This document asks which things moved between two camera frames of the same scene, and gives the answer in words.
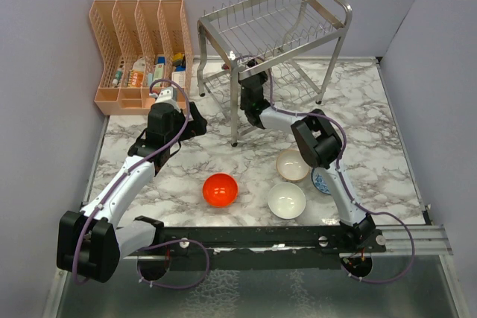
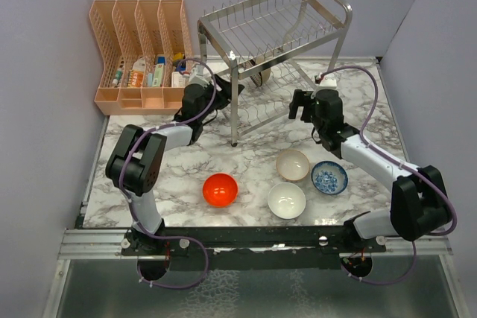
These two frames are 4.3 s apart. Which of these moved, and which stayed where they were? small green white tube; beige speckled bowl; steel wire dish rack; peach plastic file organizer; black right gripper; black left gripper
Moved: black left gripper; black right gripper
Stayed: beige speckled bowl; peach plastic file organizer; steel wire dish rack; small green white tube
